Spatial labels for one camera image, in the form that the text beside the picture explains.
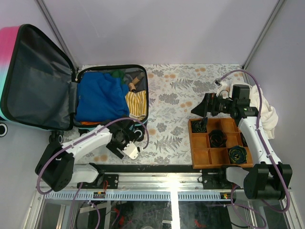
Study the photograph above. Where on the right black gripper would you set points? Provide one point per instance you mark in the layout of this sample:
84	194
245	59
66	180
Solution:
208	105

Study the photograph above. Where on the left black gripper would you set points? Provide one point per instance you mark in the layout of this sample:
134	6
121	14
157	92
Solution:
131	137

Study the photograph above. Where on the orange garment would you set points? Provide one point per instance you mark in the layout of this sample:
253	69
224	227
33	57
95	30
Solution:
89	123

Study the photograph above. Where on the blue garment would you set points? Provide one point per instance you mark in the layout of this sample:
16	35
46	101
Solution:
101	97

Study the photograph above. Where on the yellow white striped towel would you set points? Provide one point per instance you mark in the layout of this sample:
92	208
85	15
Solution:
137	104

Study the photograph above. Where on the small bottle black cap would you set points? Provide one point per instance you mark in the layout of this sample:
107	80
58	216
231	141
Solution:
132	87

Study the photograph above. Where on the small bottle grey cap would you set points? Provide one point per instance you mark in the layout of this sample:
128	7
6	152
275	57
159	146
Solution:
138	78

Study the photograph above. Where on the dark green garment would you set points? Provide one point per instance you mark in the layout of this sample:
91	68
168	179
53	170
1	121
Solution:
118	74

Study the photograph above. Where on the pink teal suitcase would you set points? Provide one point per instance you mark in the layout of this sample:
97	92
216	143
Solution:
38	82

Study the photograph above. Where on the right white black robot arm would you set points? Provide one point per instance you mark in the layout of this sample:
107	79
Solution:
269	177

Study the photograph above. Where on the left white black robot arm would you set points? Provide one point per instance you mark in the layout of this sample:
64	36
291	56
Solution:
58	166

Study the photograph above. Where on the rolled black belt top-left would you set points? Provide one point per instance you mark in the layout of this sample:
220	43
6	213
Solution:
199	126

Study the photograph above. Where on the rolled black belt centre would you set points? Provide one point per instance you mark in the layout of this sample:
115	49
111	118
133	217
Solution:
217	138

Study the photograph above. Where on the floral patterned table mat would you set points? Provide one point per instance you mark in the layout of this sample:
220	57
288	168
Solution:
174	90

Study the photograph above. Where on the wooden compartment tray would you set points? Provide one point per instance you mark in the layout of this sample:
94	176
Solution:
204	156

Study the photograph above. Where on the rolled black belt right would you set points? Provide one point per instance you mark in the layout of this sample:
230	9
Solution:
244	142

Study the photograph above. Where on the rolled dark belt bottom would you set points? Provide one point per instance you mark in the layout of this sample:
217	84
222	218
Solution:
237	155

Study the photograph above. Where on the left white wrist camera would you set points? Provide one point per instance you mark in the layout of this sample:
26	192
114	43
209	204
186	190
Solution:
131	150

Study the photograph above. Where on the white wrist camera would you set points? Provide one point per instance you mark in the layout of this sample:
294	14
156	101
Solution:
131	150
223	88

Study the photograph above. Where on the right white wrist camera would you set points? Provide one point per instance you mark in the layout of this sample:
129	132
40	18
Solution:
223	88

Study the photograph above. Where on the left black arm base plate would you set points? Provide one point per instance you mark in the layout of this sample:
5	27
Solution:
105	181

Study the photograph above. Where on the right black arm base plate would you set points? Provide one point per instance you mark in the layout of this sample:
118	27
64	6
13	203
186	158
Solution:
215	181

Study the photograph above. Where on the aluminium rail frame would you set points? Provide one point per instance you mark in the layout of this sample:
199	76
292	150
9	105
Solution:
173	187

